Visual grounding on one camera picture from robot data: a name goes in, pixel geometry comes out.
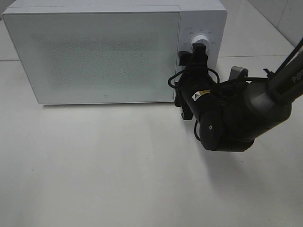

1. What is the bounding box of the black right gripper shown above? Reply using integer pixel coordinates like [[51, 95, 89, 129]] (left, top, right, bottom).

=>
[[174, 43, 216, 121]]

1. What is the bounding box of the white power knob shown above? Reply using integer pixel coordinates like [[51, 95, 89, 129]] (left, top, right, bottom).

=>
[[191, 34, 210, 53]]

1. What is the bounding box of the white microwave door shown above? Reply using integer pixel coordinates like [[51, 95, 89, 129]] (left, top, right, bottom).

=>
[[4, 12, 179, 105]]

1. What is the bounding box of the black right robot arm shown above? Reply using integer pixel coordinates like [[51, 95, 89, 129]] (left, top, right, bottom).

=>
[[168, 42, 303, 152]]

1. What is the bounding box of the white microwave oven body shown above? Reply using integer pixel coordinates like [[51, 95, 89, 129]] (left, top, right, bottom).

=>
[[2, 0, 227, 77]]

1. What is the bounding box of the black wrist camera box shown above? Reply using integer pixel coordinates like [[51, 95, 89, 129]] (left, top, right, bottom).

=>
[[229, 66, 248, 80]]

